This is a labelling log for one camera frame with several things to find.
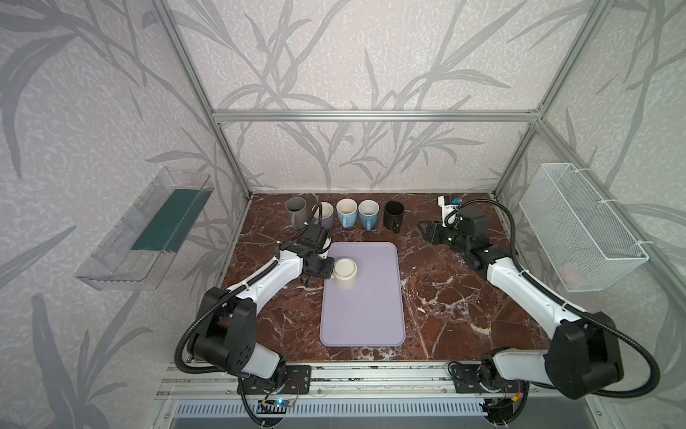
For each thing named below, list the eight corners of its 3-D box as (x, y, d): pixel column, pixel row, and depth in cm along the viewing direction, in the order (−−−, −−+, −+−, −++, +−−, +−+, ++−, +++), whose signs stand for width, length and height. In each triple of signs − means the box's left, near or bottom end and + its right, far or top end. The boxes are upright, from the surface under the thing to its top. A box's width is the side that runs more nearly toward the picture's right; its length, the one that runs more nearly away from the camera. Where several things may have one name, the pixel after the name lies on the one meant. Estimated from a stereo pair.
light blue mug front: (336, 235, 108) (335, 220, 100) (338, 214, 115) (336, 198, 108) (357, 235, 108) (357, 220, 100) (357, 214, 115) (357, 198, 108)
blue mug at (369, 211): (358, 237, 108) (358, 222, 100) (358, 215, 115) (358, 199, 107) (378, 238, 108) (380, 222, 100) (377, 215, 115) (378, 199, 107)
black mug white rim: (395, 236, 108) (398, 220, 100) (380, 222, 113) (382, 205, 105) (408, 227, 111) (412, 211, 103) (392, 214, 116) (395, 197, 107)
